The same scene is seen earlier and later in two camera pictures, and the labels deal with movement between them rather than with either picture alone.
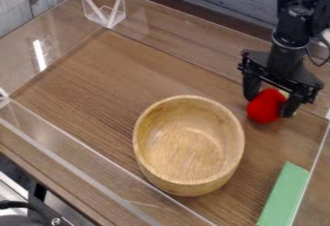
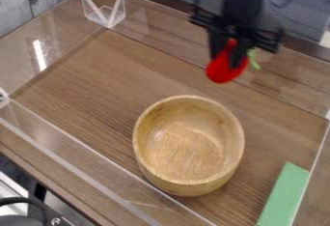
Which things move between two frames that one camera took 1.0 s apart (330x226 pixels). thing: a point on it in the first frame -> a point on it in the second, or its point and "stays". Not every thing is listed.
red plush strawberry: x=265 y=106 -> x=219 y=70
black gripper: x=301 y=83 -> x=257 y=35
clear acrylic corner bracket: x=106 y=15 stays
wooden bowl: x=189 y=139 stays
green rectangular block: x=285 y=196 stays
